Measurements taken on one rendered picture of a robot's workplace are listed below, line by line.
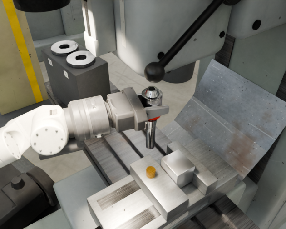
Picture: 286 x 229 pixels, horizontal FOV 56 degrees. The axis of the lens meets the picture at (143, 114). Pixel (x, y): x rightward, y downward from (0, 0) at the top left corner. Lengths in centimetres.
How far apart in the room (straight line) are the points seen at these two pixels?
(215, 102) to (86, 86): 43
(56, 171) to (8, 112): 81
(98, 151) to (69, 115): 30
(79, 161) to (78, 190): 120
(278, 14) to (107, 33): 31
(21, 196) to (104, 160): 51
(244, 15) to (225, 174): 39
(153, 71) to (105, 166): 47
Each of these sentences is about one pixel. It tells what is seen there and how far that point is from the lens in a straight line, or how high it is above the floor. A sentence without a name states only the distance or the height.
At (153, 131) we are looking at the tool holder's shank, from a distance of 67.
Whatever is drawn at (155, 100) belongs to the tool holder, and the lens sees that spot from 58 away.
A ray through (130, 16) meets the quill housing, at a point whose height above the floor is 142.
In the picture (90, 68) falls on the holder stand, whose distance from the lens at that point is 85.
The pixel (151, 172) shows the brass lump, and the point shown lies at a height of 106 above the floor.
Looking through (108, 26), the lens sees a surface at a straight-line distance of 45.
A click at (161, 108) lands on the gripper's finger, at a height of 118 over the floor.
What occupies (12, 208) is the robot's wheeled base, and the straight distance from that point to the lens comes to 122.
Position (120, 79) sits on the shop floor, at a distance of 280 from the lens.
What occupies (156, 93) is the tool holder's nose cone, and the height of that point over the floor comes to 121.
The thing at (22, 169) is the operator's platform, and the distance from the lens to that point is 159.
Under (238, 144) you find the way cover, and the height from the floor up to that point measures 94.
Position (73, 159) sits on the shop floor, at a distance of 208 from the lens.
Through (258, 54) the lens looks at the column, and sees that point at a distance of 85.
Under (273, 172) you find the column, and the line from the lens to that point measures 100.
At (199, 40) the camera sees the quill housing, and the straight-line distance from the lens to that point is 46.
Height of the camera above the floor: 156
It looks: 41 degrees down
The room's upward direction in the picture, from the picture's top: straight up
